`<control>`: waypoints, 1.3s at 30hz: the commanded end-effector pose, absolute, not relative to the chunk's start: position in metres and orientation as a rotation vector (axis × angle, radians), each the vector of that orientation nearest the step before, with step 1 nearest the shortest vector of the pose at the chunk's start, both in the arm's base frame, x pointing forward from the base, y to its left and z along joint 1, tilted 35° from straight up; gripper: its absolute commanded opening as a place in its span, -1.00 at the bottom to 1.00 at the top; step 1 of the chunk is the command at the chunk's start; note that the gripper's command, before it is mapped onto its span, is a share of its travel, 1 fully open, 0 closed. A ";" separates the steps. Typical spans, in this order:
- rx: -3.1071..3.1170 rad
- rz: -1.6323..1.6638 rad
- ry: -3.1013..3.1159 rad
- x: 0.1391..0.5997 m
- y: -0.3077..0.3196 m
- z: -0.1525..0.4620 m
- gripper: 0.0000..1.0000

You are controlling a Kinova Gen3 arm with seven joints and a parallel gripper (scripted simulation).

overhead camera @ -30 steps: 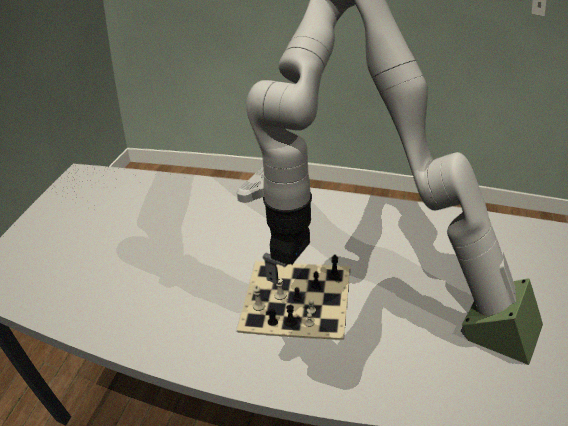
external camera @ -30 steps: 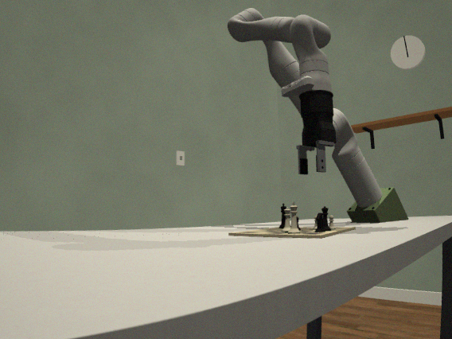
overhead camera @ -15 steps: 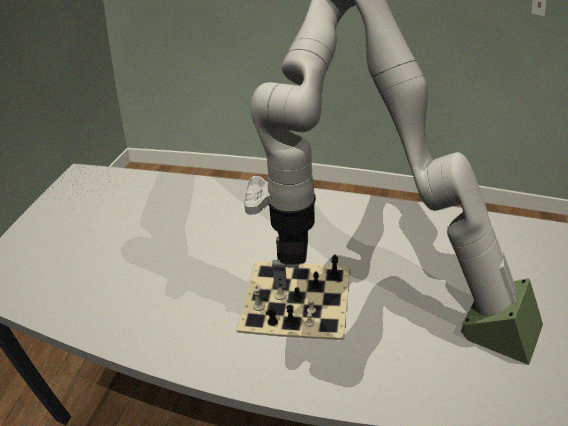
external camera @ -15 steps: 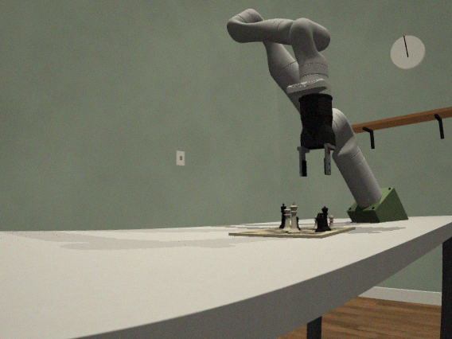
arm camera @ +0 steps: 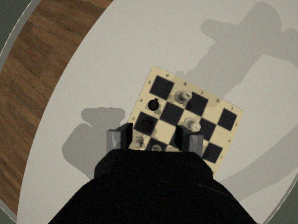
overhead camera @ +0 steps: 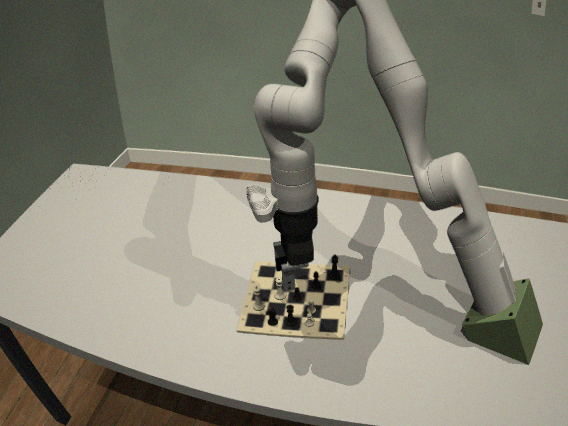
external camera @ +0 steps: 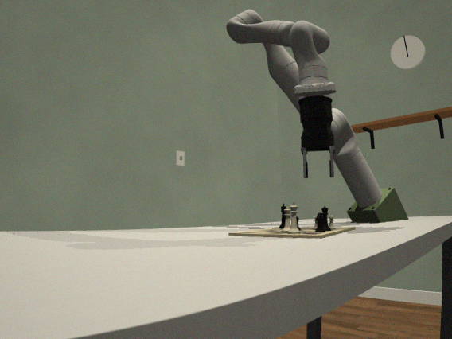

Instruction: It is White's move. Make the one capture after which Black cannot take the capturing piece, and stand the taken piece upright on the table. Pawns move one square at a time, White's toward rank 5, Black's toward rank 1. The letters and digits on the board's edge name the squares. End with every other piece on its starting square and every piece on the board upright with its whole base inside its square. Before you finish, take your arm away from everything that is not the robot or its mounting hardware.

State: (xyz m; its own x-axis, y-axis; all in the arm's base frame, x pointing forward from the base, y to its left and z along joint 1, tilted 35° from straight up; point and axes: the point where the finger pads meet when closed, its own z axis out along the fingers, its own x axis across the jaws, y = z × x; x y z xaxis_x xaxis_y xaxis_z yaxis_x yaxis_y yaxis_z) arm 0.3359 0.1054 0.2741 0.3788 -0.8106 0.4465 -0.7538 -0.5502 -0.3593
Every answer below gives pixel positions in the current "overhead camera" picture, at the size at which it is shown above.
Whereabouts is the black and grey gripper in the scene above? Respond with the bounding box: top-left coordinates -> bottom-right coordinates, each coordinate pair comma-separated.
246,175 -> 319,292

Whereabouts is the white pawn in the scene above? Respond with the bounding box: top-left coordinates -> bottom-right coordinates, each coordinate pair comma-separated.
305,313 -> 314,327
307,300 -> 316,314

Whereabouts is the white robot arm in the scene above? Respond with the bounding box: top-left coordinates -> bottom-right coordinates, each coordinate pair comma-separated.
254,0 -> 516,315

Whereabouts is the white chess king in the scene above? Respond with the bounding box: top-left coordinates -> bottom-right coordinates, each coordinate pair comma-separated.
253,285 -> 265,311

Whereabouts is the black and cream chessboard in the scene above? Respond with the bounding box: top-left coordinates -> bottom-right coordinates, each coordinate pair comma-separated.
237,261 -> 350,340

